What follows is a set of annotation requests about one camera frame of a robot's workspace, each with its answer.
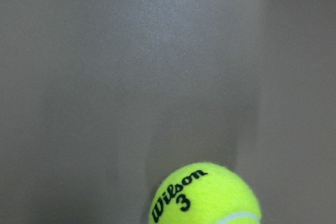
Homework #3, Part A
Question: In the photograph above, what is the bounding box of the Wilson tennis ball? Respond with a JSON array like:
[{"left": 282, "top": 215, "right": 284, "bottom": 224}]
[{"left": 148, "top": 162, "right": 262, "bottom": 223}]

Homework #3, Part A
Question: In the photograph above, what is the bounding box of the brown paper table mat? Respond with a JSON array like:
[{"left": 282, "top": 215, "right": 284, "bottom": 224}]
[{"left": 1, "top": 0, "right": 335, "bottom": 223}]

